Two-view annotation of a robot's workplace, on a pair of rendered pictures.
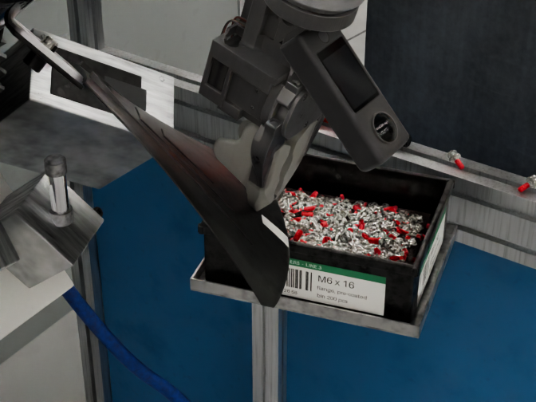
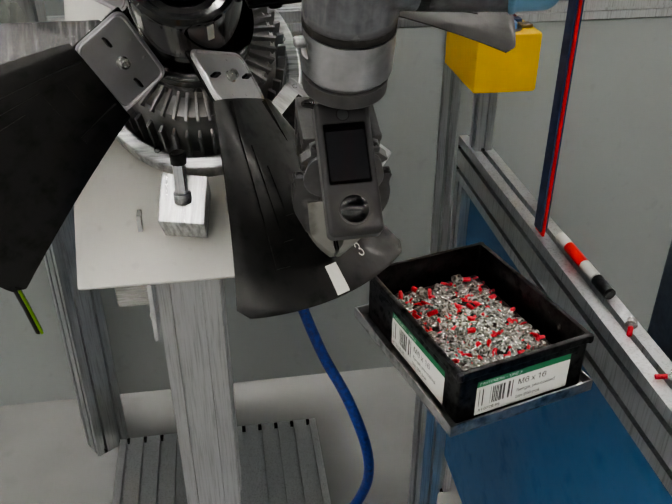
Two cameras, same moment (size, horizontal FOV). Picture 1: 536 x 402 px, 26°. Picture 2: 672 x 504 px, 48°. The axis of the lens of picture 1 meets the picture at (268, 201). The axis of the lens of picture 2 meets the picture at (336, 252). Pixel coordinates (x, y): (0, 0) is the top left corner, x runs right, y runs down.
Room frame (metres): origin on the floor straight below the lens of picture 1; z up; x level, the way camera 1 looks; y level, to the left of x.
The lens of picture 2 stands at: (0.37, -0.48, 1.37)
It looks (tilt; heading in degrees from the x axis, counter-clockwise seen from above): 31 degrees down; 47
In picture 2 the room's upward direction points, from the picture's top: straight up
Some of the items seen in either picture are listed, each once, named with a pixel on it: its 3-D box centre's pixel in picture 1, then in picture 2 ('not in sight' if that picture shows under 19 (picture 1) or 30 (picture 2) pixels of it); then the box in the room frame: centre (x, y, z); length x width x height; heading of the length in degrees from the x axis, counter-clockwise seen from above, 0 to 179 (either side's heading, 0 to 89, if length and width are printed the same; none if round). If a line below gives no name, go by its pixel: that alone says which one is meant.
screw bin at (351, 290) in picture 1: (329, 230); (469, 324); (0.97, -0.06, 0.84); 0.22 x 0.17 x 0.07; 71
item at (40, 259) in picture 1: (38, 229); not in sight; (0.87, 0.21, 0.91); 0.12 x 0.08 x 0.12; 56
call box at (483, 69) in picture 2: not in sight; (490, 52); (1.36, 0.23, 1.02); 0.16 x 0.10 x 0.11; 56
